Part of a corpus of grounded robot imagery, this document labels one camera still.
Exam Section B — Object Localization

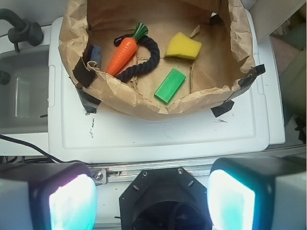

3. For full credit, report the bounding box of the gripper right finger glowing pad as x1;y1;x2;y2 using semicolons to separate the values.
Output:
207;157;307;230

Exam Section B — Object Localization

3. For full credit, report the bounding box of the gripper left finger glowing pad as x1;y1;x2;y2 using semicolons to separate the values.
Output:
0;163;97;230

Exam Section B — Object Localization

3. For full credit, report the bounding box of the green rectangular block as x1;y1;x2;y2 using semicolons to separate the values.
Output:
154;69;186;104

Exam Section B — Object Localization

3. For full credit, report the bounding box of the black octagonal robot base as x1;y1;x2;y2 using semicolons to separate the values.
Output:
119;168;213;230

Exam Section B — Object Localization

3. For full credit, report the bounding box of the white plastic lid board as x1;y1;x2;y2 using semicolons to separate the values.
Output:
48;18;270;163

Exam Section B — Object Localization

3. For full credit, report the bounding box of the grey sink basin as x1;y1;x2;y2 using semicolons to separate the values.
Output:
0;45;49;134

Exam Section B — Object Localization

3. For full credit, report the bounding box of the blue scrub sponge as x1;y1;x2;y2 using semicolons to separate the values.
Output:
88;45;102;68

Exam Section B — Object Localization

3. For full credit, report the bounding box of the orange toy carrot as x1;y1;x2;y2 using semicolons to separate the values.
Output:
106;23;148;76

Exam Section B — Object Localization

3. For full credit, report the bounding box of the brown paper bag tray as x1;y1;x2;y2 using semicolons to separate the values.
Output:
59;0;265;120

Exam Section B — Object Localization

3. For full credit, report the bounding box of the black faucet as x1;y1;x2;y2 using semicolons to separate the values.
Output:
0;8;44;52

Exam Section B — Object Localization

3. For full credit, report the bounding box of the yellow sponge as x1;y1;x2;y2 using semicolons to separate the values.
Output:
165;32;202;60

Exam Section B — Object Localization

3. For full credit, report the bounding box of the aluminium rail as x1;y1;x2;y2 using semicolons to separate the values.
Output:
90;158;217;186

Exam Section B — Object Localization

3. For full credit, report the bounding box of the black cable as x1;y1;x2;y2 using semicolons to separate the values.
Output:
0;134;83;165

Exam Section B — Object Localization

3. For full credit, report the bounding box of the dark blue rope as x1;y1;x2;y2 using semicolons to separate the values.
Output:
113;36;160;84

